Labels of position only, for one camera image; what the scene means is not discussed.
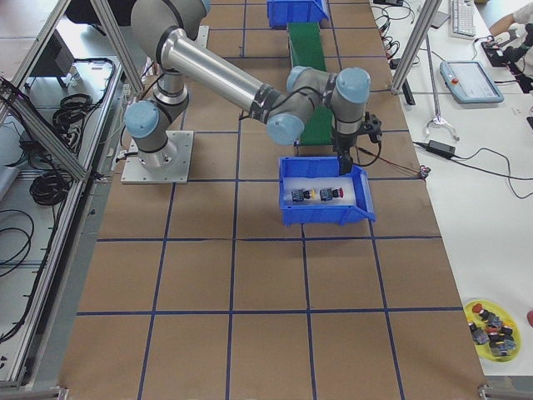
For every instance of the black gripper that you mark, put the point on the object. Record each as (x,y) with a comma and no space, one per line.
(344,147)

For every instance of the red push button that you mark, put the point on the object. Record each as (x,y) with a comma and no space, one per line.
(328,194)

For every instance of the yellow push button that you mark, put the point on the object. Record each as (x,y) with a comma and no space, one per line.
(301,195)

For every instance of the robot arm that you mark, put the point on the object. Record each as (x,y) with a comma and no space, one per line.
(166,31)

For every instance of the yellow plate of buttons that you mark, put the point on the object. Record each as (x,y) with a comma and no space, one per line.
(493,331)

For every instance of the blue right bin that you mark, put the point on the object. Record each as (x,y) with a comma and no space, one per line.
(327,167)

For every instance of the blue bin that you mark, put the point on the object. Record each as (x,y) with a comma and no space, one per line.
(282,12)
(327,167)

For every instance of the white foam pad right bin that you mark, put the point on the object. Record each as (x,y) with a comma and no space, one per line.
(289,183)

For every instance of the black power adapter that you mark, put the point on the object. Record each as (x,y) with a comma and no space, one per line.
(441,149)

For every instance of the green conveyor belt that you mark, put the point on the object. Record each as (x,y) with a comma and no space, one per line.
(306,50)

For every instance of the teach pendant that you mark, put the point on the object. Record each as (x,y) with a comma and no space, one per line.
(469,83)

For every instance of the blue left bin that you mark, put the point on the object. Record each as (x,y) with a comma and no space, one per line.
(282,12)

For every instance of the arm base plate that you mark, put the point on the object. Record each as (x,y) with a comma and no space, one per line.
(170,165)

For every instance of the aluminium profile post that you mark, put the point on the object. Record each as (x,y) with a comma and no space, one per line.
(418,34)

